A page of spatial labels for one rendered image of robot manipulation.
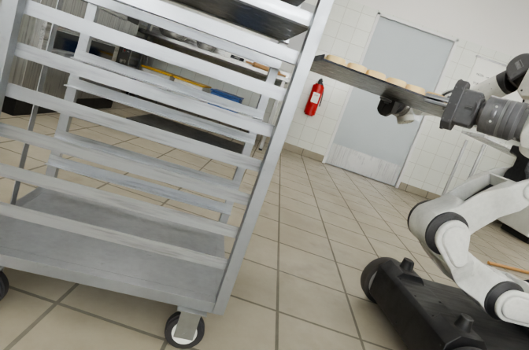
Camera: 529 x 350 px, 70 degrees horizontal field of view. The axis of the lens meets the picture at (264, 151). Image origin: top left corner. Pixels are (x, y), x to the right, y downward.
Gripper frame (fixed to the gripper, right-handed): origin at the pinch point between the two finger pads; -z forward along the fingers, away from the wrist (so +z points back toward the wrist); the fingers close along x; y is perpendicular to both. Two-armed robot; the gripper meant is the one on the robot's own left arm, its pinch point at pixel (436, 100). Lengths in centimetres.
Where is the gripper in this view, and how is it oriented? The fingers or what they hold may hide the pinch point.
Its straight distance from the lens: 103.6
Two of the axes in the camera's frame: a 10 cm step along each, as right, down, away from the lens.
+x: 3.2, -9.3, -1.5
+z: 7.5, 3.5, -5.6
